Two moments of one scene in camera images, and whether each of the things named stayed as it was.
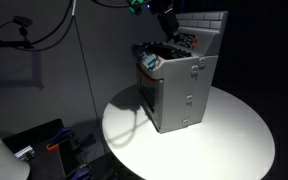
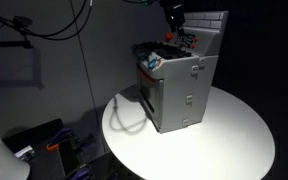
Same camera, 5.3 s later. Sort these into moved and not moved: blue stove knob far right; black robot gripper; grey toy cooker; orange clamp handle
Moved: black robot gripper
Not moved: orange clamp handle; grey toy cooker; blue stove knob far right
